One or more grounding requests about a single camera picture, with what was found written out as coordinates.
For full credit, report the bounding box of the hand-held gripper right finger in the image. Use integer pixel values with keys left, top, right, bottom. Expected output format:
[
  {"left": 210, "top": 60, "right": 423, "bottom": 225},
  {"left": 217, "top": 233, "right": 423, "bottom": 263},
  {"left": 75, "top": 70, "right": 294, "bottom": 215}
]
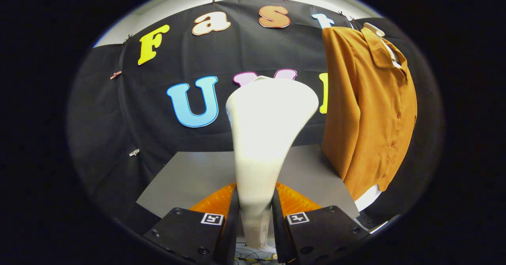
[{"left": 272, "top": 183, "right": 372, "bottom": 265}]

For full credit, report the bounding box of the white mannequin torso hanger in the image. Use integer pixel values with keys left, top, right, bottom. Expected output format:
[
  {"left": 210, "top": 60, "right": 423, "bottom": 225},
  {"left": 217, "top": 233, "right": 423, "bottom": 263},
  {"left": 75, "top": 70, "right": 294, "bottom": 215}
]
[{"left": 355, "top": 23, "right": 402, "bottom": 212}]

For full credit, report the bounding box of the black backdrop cloth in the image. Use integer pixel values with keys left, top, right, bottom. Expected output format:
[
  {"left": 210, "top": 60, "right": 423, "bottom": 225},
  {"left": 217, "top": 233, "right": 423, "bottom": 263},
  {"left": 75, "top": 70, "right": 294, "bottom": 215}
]
[{"left": 67, "top": 0, "right": 445, "bottom": 234}]

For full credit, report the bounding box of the white garment steamer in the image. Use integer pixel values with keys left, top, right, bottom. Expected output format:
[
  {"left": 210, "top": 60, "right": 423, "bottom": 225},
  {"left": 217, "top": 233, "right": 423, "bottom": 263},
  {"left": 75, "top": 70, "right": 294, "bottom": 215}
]
[{"left": 225, "top": 76, "right": 319, "bottom": 254}]

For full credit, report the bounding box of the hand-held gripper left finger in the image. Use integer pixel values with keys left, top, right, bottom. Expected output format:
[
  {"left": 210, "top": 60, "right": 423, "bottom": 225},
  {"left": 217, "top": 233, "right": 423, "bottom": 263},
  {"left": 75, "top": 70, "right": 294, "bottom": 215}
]
[{"left": 143, "top": 183, "right": 240, "bottom": 265}]

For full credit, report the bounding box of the orange button shirt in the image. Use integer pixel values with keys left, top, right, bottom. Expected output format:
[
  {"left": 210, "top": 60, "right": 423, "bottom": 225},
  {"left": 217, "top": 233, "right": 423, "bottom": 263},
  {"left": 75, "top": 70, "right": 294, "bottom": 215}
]
[{"left": 320, "top": 26, "right": 418, "bottom": 201}]

